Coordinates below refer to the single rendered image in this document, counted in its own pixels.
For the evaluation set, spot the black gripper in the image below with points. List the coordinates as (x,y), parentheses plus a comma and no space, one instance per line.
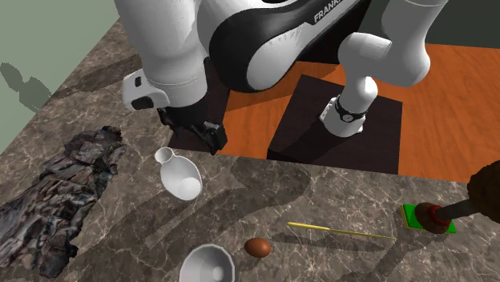
(186,115)

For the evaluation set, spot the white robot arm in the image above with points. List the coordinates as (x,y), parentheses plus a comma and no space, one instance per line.
(168,43)

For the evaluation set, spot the white vase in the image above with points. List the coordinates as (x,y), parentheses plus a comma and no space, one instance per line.
(180,177)

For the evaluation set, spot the white bowl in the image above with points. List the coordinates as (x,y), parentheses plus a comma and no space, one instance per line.
(203,263)

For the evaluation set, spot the brown egg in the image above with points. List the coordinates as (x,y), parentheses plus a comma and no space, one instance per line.
(257,247)

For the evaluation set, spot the dark patterned crumpled cloth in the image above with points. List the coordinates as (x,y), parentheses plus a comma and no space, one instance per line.
(58,195)

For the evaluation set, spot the thin yellow stick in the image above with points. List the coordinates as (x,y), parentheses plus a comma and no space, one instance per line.
(312,227)

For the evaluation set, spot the dark robot stand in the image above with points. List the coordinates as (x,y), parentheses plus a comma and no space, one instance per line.
(375,136)

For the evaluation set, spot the brown dumbbell-shaped object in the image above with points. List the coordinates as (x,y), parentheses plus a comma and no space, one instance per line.
(484,191)

